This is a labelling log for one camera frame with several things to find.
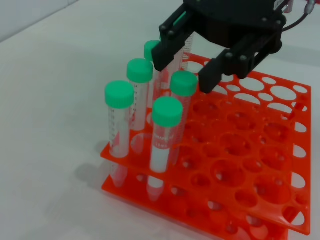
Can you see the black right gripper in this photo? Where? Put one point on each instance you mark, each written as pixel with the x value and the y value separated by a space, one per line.
pixel 235 20

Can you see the orange plastic test tube rack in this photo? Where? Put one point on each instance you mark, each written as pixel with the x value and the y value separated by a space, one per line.
pixel 237 155

